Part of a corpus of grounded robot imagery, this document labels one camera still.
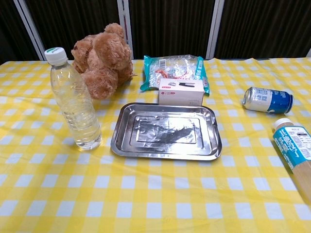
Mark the transparent water bottle white cap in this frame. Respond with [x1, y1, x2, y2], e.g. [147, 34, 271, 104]
[44, 46, 103, 151]

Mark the small white pink box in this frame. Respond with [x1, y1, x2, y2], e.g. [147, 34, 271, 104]
[158, 78, 204, 106]

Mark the rectangular metal tray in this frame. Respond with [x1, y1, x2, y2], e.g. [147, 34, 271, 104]
[110, 102, 223, 162]

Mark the brown plush teddy bear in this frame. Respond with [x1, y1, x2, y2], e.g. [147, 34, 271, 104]
[70, 22, 135, 100]

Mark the beige drink bottle teal label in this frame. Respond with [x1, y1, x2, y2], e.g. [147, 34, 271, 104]
[272, 117, 311, 202]

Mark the blue white drink can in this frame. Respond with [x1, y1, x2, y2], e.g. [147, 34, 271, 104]
[243, 86, 294, 115]

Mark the white partition frame post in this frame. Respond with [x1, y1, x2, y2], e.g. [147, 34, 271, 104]
[116, 0, 134, 60]
[205, 0, 225, 60]
[13, 0, 47, 61]

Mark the teal snack bag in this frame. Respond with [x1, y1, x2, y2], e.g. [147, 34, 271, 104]
[139, 54, 210, 96]

